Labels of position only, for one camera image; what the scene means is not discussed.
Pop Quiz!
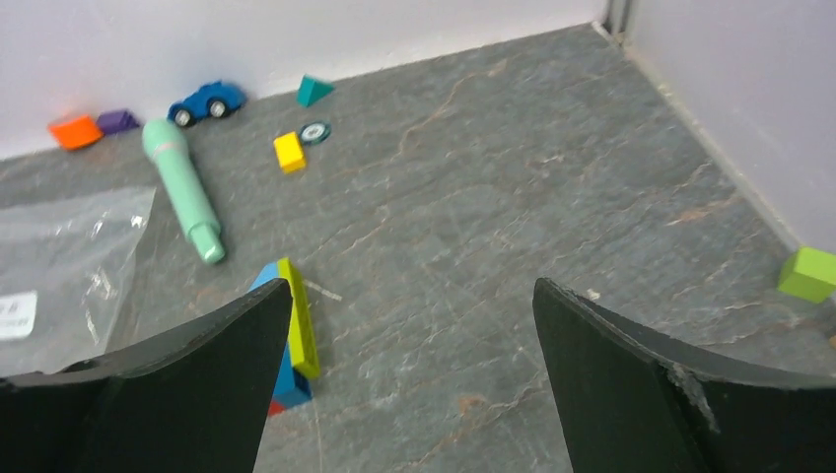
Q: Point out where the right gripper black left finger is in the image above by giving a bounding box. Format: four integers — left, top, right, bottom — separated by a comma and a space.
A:
1, 279, 293, 472

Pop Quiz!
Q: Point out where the teal round token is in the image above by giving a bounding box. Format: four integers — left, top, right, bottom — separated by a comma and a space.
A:
298, 121, 331, 146

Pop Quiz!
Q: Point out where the teal triangle block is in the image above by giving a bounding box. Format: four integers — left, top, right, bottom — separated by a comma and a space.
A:
296, 74, 335, 107

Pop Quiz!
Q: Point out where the clear zip top bag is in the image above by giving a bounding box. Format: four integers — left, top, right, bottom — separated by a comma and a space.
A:
1, 187, 155, 376

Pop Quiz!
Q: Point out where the mint green toy microphone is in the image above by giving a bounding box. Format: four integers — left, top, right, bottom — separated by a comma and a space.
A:
141, 118, 226, 264

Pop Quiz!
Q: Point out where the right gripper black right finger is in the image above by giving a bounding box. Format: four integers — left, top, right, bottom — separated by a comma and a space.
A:
532, 278, 835, 472

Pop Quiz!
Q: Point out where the purple small block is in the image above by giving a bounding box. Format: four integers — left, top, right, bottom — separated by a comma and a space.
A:
96, 108, 141, 136

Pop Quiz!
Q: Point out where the yellow small brick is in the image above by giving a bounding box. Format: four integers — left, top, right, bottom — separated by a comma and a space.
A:
273, 132, 307, 173

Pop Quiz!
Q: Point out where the blue toy car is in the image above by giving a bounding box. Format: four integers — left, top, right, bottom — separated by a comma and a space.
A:
167, 81, 247, 128

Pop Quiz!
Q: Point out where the lime green cube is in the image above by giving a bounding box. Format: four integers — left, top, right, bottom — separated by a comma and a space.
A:
777, 246, 835, 304

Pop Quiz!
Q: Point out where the blue green red block stack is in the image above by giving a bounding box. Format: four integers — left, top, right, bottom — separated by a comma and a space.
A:
249, 257, 320, 417

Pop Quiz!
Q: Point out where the orange half-round block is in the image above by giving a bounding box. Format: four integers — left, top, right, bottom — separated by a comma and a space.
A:
47, 114, 104, 151

